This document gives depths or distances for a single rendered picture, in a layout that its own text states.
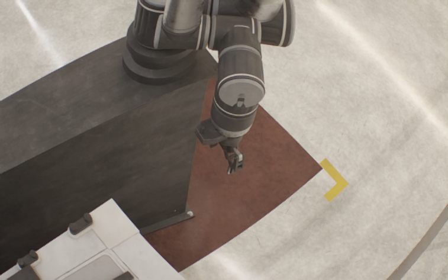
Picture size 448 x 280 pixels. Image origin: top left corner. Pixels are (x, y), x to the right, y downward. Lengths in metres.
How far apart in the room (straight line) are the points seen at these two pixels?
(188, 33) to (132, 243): 0.60
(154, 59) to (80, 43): 1.53
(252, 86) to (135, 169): 0.83
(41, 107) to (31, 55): 1.45
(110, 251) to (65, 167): 0.42
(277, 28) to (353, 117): 1.48
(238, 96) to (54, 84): 0.71
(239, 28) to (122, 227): 0.64
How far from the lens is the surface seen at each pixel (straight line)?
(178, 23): 1.68
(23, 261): 1.82
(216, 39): 1.75
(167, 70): 2.06
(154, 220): 2.79
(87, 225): 1.86
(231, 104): 1.69
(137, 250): 1.85
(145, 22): 1.92
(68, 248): 1.85
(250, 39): 1.73
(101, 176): 2.30
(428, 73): 3.90
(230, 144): 1.85
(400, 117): 3.49
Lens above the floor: 2.52
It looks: 54 degrees down
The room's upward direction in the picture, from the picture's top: 13 degrees clockwise
